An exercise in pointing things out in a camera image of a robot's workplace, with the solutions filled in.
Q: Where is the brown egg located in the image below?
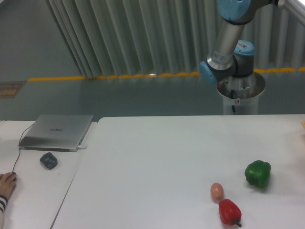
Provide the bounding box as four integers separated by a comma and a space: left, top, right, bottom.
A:
210, 183, 224, 200

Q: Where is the thin dark cable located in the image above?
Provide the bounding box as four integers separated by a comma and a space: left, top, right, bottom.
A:
10, 127, 32, 174

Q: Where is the grey pleated curtain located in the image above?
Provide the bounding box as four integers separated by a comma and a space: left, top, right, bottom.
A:
47, 0, 305, 78

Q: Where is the white usb dongle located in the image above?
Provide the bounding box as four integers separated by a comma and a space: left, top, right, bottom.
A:
77, 145, 88, 150

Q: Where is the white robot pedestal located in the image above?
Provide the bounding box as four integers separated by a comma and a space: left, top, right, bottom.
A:
217, 72, 266, 115

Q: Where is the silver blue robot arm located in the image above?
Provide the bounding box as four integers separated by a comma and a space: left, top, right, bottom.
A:
199, 0, 305, 84

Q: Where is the green bell pepper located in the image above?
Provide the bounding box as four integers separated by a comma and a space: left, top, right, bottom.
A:
244, 160, 271, 189

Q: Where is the small black plastic object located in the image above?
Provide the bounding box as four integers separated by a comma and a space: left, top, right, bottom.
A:
40, 152, 58, 170

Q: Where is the striped sleeve forearm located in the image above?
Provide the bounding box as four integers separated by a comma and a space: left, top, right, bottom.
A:
0, 195, 8, 229

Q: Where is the silver closed laptop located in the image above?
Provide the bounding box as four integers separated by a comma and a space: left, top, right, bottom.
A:
19, 114, 93, 152

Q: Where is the person's hand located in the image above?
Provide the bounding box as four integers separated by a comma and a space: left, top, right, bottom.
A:
0, 172, 17, 200

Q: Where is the black pedestal cable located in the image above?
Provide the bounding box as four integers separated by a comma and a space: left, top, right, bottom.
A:
230, 89, 236, 113

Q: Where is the red bell pepper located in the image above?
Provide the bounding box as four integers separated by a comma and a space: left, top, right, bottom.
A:
218, 199, 242, 227

